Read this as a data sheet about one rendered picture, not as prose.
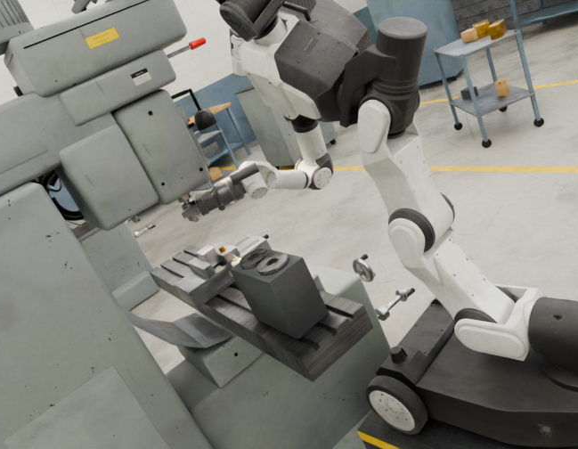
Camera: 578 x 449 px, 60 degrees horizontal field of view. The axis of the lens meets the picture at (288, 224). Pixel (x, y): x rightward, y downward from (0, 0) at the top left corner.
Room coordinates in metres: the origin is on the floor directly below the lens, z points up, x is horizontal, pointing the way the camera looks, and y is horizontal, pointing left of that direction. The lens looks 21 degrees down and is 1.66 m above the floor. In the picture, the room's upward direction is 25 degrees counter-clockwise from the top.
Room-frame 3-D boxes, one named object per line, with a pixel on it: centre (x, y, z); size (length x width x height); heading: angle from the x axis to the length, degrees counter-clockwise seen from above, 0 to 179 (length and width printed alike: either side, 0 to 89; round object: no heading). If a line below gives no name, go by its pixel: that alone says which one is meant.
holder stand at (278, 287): (1.27, 0.10, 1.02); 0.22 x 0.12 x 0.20; 28
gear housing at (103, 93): (1.63, 0.31, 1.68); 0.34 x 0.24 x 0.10; 117
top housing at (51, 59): (1.64, 0.29, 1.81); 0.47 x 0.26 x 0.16; 117
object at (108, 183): (1.56, 0.45, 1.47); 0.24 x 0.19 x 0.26; 27
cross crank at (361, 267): (1.87, -0.17, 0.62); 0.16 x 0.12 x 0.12; 117
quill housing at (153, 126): (1.65, 0.28, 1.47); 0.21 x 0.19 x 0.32; 27
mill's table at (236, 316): (1.67, 0.29, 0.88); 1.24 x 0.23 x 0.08; 27
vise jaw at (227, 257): (1.74, 0.26, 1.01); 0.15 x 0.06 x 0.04; 26
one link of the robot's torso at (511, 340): (1.18, -0.44, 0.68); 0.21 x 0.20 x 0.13; 36
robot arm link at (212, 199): (1.65, 0.18, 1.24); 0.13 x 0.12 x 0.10; 2
